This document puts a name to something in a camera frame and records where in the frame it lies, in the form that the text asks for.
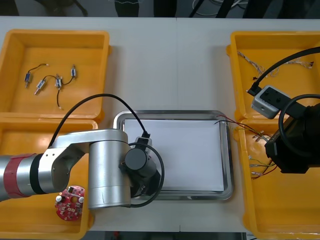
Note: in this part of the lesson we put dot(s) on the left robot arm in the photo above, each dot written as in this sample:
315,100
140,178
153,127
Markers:
107,162

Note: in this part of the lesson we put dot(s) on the round red circuit board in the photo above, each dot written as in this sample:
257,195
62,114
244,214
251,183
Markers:
70,210

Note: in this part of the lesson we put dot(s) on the solenoid with blue label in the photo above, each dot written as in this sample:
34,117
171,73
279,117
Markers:
58,82
73,71
28,78

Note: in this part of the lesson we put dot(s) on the yellow-orange plastic bin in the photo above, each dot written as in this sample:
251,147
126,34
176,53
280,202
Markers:
75,100
287,200
275,42
25,220

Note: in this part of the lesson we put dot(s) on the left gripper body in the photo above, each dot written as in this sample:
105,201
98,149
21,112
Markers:
150,185

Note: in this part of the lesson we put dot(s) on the black stand legs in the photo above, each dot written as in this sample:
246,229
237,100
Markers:
223,8

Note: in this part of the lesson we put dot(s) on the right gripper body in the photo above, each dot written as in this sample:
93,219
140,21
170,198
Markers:
292,160

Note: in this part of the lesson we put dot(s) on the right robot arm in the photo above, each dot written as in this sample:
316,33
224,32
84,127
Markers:
307,117

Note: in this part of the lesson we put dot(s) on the white sheet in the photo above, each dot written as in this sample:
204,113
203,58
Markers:
187,155

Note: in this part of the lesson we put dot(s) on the steel tray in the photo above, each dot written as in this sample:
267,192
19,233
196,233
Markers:
227,162

